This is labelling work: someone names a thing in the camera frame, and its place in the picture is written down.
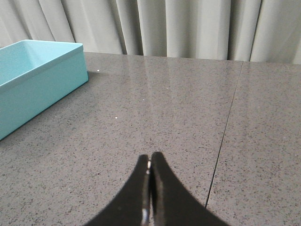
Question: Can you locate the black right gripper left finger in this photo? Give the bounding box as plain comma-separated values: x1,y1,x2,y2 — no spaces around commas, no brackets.
86,155,150,226

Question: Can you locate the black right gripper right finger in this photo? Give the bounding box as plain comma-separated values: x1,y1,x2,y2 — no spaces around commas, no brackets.
151,152,227,226

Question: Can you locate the light blue open box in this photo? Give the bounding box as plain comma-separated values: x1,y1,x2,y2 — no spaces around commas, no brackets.
0,40,88,138

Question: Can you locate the grey pleated curtain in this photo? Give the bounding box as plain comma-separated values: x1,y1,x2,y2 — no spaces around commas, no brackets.
0,0,301,64

